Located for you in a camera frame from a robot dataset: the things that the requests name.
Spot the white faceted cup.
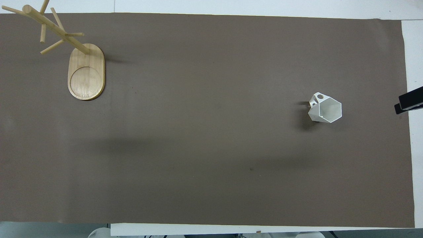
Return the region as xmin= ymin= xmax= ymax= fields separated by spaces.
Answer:
xmin=308 ymin=92 xmax=342 ymax=123

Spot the wooden cup rack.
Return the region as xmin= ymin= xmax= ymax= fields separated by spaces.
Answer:
xmin=1 ymin=0 xmax=105 ymax=101

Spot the black stand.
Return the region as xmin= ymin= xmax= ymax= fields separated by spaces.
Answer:
xmin=394 ymin=86 xmax=423 ymax=115

